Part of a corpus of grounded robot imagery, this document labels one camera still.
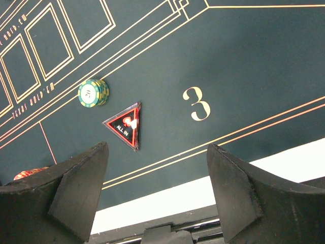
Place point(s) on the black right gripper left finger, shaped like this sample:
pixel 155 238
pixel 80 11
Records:
pixel 58 204

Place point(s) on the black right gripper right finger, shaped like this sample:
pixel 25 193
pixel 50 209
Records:
pixel 255 206

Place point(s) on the moved green chip stack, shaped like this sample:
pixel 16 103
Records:
pixel 93 92

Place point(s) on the red poker chip stack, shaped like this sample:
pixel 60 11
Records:
pixel 27 173

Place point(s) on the dark green poker table mat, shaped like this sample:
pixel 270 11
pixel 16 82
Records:
pixel 246 75

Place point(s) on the aluminium front rail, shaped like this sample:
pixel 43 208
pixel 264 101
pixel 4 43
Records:
pixel 200 225

